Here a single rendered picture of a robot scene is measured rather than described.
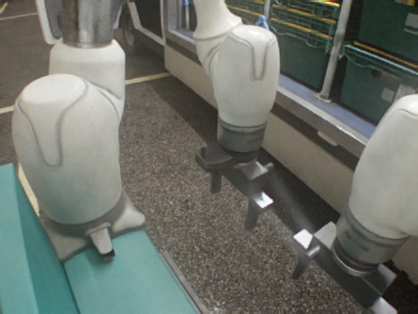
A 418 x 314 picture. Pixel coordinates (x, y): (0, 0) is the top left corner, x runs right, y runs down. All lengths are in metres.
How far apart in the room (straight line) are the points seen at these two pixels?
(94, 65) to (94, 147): 0.19
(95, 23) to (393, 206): 0.54
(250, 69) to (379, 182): 0.24
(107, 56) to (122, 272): 0.39
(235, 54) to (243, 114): 0.10
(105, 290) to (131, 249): 0.09
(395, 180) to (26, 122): 0.45
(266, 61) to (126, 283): 0.41
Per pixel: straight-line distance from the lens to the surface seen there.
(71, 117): 0.42
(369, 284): 0.45
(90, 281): 0.52
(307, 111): 1.21
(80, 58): 0.57
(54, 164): 0.44
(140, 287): 0.49
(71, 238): 0.55
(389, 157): 0.31
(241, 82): 0.44
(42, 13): 3.14
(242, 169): 0.55
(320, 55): 1.34
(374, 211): 0.34
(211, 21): 0.57
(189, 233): 1.45
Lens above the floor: 1.15
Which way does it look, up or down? 37 degrees down
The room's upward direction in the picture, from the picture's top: 3 degrees clockwise
